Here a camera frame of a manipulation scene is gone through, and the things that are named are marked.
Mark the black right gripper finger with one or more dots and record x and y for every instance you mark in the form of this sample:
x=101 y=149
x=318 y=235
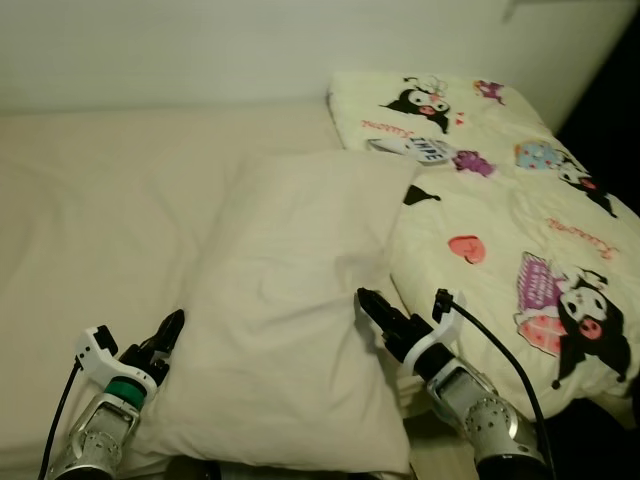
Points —
x=386 y=304
x=374 y=314

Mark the cream rectangular pillow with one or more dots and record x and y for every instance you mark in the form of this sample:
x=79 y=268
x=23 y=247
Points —
x=280 y=330

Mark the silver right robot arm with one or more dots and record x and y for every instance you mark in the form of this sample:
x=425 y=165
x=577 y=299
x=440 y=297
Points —
x=480 y=410

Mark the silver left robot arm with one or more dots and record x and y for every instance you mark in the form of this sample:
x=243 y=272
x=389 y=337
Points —
x=100 y=440

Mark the cream bed sheet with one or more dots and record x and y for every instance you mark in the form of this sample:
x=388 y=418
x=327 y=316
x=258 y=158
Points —
x=100 y=220

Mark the cream cartoon print blanket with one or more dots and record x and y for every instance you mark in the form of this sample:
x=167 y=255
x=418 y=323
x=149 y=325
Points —
x=500 y=200

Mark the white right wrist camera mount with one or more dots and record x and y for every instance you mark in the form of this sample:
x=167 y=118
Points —
x=432 y=350

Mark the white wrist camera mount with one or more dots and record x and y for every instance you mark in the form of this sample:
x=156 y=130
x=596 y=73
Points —
x=432 y=350
x=95 y=352

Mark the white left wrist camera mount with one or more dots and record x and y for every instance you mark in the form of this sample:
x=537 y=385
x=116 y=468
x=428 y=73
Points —
x=95 y=352

